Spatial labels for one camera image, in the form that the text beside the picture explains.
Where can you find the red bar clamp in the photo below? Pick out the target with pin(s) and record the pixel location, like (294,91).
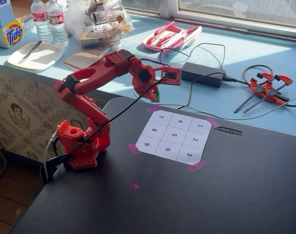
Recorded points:
(253,84)
(268,85)

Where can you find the white numbered grid paper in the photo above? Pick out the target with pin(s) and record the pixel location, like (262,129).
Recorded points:
(174,136)

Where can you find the black power adapter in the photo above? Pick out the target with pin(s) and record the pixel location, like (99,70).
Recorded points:
(201,74)

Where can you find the window frame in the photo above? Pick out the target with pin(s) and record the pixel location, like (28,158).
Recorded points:
(235,22)

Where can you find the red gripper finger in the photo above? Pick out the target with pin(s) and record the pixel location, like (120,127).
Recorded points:
(139,92)
(153,95)

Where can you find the small crumpled purple tape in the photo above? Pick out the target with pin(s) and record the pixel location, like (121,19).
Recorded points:
(134,187)

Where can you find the open Tide detergent box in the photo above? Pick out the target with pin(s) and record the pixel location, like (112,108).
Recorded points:
(9,34)

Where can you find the clear plastic bag with trash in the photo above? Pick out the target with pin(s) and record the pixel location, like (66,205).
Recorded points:
(99,26)

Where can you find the red robot arm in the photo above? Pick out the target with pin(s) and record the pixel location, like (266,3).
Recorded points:
(89,83)

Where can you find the clear water bottle red label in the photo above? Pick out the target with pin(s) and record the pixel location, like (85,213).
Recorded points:
(42,24)
(58,26)

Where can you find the black table clamp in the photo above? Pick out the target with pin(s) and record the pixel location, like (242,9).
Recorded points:
(50,165)

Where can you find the brown paper napkins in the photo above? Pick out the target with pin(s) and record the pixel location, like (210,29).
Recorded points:
(82,59)

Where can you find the purple tape piece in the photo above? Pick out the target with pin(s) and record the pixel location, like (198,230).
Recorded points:
(154,109)
(212,122)
(197,166)
(133,148)

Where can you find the green cube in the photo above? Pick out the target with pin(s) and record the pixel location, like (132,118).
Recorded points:
(158,97)

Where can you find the pink pen tray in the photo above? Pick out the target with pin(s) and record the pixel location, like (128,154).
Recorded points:
(170,36)

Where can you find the red wrist camera mount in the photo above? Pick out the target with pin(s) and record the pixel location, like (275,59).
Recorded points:
(177,74)

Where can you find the red gripper body black motor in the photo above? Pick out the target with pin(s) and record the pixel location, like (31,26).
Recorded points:
(143,89)

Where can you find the white square plate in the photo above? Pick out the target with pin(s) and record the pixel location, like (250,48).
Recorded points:
(43,56)

